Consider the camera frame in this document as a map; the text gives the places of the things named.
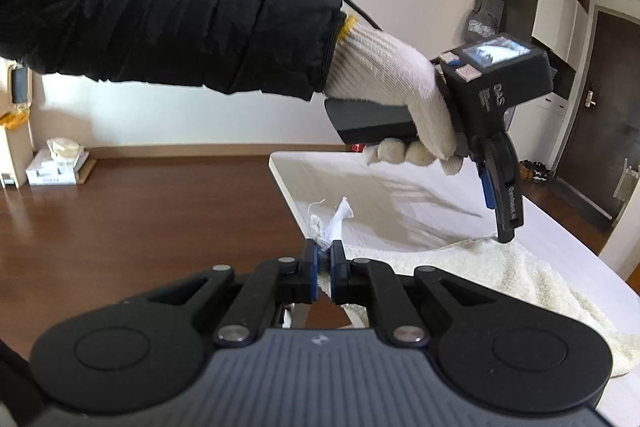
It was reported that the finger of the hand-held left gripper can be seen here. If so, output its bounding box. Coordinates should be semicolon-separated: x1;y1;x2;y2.
484;131;526;244
477;159;497;211

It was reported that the dark wooden door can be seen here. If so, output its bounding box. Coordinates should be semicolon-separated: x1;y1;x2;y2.
554;6;640;220

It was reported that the white flat box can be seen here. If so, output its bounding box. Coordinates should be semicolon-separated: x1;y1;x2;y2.
25;149;92;186

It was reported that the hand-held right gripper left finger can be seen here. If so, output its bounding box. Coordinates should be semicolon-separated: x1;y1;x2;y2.
145;240;321;348

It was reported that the white round container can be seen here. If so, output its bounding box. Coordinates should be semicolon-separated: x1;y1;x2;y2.
46;136;84;158

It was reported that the grey hanging bag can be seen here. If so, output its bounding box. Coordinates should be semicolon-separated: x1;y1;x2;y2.
466;0;506;46

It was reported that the cream fluffy towel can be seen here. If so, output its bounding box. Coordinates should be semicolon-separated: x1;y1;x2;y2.
306;196;640;379

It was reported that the person's left hand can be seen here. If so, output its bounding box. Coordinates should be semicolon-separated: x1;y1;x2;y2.
324;14;464;176

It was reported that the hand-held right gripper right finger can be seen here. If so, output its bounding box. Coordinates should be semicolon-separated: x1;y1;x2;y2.
330;240;497;348

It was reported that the white side cabinet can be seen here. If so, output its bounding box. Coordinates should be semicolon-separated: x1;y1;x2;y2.
0;59;36;188

